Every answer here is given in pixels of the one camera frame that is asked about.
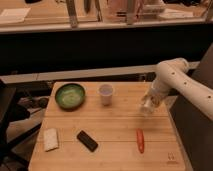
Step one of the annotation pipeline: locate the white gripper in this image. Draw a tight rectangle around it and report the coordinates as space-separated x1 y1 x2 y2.
143 88 166 109

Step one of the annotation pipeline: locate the clear plastic bottle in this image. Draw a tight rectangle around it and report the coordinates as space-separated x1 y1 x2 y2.
140 94 158 115

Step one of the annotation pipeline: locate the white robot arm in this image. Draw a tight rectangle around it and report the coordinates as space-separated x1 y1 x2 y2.
142 58 213 121

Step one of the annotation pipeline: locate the metal stand leg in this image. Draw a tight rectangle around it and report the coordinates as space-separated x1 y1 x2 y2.
66 0 78 28

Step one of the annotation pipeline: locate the red chili pepper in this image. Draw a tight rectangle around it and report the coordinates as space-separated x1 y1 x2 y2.
136 129 145 153

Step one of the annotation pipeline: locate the white paper cup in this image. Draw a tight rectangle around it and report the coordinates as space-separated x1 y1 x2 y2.
98 84 114 106

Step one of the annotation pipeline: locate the black rectangular block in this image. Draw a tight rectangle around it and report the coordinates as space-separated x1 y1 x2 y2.
77 131 98 152

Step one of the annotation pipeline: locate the green bowl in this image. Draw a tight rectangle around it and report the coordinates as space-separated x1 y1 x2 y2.
55 83 86 110

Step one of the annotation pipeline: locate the white sponge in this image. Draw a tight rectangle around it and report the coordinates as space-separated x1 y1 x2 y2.
43 128 59 151

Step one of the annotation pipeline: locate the black chair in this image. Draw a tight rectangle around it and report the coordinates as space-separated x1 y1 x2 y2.
0 79 30 166

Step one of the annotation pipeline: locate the white paper sheet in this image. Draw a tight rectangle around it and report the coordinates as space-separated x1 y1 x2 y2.
0 8 30 24

